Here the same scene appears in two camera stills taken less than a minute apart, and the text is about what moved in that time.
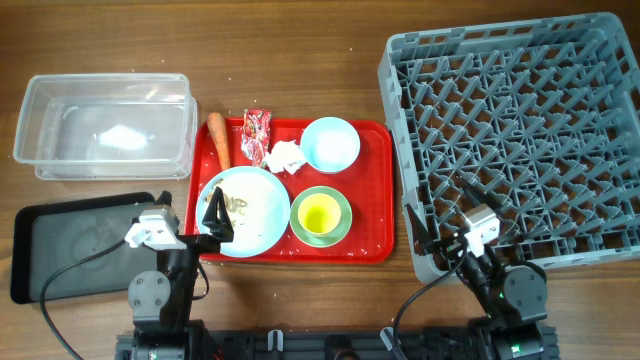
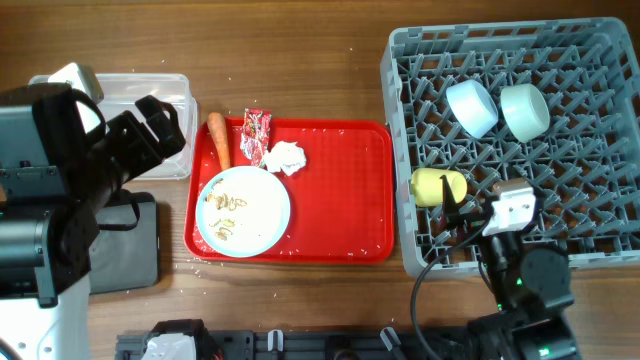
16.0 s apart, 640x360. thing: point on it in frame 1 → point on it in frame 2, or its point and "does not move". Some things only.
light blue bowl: (330, 144) → (473, 106)
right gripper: (451, 245) → (467, 218)
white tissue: (285, 154) does not move
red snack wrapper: (255, 139) does not move
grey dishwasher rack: (542, 117) does not move
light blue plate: (257, 207) does not move
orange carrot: (218, 129) does not move
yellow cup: (319, 213) → (427, 186)
